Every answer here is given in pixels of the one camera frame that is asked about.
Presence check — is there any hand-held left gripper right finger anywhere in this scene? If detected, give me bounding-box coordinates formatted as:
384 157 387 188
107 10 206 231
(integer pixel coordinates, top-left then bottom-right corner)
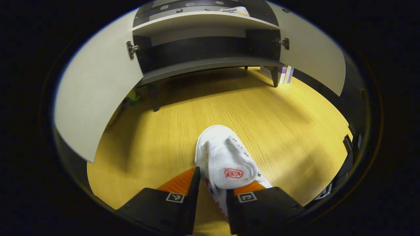
226 180 306 236

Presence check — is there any grey shoe cabinet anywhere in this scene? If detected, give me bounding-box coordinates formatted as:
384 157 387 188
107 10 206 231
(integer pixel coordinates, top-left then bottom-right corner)
131 0 290 113

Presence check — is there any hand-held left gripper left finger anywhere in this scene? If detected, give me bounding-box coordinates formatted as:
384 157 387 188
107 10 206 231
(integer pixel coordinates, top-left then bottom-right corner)
116 167 201 236

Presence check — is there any light grey cabinet door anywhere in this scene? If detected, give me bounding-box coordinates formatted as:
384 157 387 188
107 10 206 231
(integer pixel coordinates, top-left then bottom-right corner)
265 0 347 97
54 8 145 164

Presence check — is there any white canvas shoe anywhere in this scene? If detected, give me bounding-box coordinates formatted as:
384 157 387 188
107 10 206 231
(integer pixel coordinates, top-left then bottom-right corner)
194 125 273 222
219 6 250 17

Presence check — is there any green yellow object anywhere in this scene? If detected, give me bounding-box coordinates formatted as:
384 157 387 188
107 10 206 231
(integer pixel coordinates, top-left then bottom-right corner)
126 88 142 106

